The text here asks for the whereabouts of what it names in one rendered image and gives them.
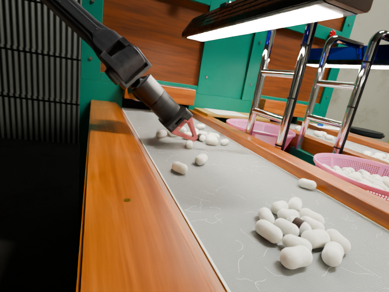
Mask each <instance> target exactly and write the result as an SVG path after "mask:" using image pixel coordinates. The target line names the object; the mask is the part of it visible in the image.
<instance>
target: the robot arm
mask: <svg viewBox="0 0 389 292"><path fill-rule="evenodd" d="M41 1H42V2H43V3H44V4H45V5H46V6H47V7H48V8H49V9H50V10H51V11H52V12H53V13H54V14H56V15H57V16H58V17H59V18H60V19H61V20H62V21H63V22H64V23H65V24H66V25H67V26H68V27H69V28H71V29H72V30H73V31H74V32H75V33H76V34H77V35H79V36H80V37H81V38H82V39H83V40H84V41H85V42H86V43H87V44H88V45H89V46H90V47H91V48H92V49H93V50H94V52H95V54H96V56H97V57H98V58H99V60H100V61H101V62H102V63H103V64H104V65H105V66H106V70H105V73H106V75H107V76H108V77H109V79H110V80H111V81H112V82H113V83H114V84H115V85H120V87H121V88H122V89H127V92H128V95H129V96H130V98H131V99H133V100H135V101H142V102H143V103H144V104H145V105H146V106H148V107H149V108H150V109H151V111H152V112H153V113H154V114H155V115H156V116H157V117H158V120H159V122H160V123H161V124H162V125H163V126H164V127H165V128H166V129H167V130H168V131H169V132H170V133H172V134H174V135H176V136H180V137H183V138H185V139H188V140H191V141H194V142H195V141H196V140H197V139H198V137H197V133H196V130H195V126H194V123H193V119H192V116H193V114H192V113H191V112H190V111H189V110H188V109H187V108H186V107H184V106H181V105H179V104H177V103H176V102H175V101H174V100H173V99H172V97H171V96H170V95H169V94H168V93H167V92H166V91H165V90H164V89H163V88H162V87H161V86H160V85H159V83H158V82H157V81H156V80H155V79H154V78H153V76H152V75H151V74H148V75H146V76H141V75H143V74H144V73H145V72H146V71H147V70H148V69H150V67H151V66H152V65H151V63H150V62H149V61H148V60H147V58H146V57H145V56H144V55H143V53H142V52H141V51H140V50H139V48H137V47H136V46H133V45H132V44H131V43H130V42H129V41H128V40H127V39H126V38H125V37H123V36H120V35H119V34H118V33H117V32H116V31H114V30H111V29H109V28H108V27H106V26H104V25H103V24H101V23H100V22H99V21H98V20H97V19H95V18H94V17H93V16H92V15H91V14H90V13H89V12H88V11H87V10H86V9H85V8H83V7H82V6H81V5H80V4H79V3H77V2H76V1H75V0H41ZM186 123H187V124H188V126H189V129H190V131H191V134H192V136H189V135H187V134H185V133H183V132H180V131H179V130H180V129H181V128H182V127H183V126H184V125H185V124H186Z"/></svg>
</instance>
